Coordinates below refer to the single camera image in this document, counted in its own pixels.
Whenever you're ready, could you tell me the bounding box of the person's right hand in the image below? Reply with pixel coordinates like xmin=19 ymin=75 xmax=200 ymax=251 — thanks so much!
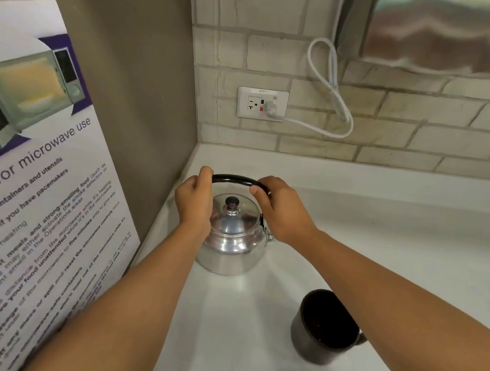
xmin=244 ymin=174 xmax=325 ymax=248

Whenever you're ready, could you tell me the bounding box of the person's left hand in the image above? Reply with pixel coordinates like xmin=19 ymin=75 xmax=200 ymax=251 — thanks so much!
xmin=171 ymin=163 xmax=218 ymax=237

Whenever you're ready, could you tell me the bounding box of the silver kettle with black handle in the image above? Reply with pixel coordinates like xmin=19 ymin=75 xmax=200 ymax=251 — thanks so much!
xmin=193 ymin=171 xmax=282 ymax=281

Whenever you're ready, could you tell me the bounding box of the person's left forearm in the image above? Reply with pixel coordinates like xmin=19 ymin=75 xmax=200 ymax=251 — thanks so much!
xmin=21 ymin=207 xmax=212 ymax=371

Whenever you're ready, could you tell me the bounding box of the person's right forearm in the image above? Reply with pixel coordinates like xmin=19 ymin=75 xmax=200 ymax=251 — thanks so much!
xmin=279 ymin=228 xmax=490 ymax=371

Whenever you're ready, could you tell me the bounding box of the silver kettle lid black knob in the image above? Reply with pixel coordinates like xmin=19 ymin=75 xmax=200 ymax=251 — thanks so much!
xmin=208 ymin=193 xmax=266 ymax=240

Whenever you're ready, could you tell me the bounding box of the black mug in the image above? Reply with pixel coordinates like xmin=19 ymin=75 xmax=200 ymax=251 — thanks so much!
xmin=287 ymin=287 xmax=373 ymax=371

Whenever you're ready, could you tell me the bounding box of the microwave use poster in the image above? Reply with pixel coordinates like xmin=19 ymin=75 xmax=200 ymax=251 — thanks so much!
xmin=0 ymin=0 xmax=166 ymax=371

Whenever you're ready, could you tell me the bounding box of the white power cable with plug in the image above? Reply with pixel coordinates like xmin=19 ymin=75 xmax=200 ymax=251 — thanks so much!
xmin=262 ymin=32 xmax=364 ymax=141

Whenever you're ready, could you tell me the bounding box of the white wall outlet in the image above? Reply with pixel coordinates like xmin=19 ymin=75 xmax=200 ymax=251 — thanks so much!
xmin=235 ymin=86 xmax=291 ymax=123

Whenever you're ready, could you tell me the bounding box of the stainless steel wall dispenser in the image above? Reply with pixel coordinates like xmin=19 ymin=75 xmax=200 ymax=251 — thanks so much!
xmin=334 ymin=0 xmax=490 ymax=82

